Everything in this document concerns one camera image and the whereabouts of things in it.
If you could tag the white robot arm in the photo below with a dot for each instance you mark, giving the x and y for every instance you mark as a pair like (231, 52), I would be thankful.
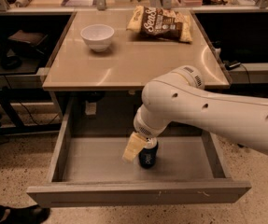
(179, 96)

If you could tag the brown chip bag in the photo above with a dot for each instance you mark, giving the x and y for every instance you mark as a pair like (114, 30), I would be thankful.
(161, 23)

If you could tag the open grey drawer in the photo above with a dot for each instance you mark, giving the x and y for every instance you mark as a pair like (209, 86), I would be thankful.
(87, 167)

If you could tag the beige counter cabinet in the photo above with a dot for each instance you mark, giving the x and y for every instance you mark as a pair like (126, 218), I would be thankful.
(131, 60)

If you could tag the black power adapter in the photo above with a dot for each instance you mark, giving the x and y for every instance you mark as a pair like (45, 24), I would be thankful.
(231, 65)

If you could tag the black shoe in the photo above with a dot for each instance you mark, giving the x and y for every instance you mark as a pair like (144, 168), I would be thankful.
(34, 214)

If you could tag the blue pepsi can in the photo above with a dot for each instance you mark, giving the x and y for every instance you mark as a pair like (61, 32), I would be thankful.
(147, 156)

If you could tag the white ceramic bowl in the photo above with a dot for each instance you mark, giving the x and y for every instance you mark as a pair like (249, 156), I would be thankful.
(97, 37)

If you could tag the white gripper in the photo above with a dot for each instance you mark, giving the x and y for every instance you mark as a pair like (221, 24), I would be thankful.
(146, 128)

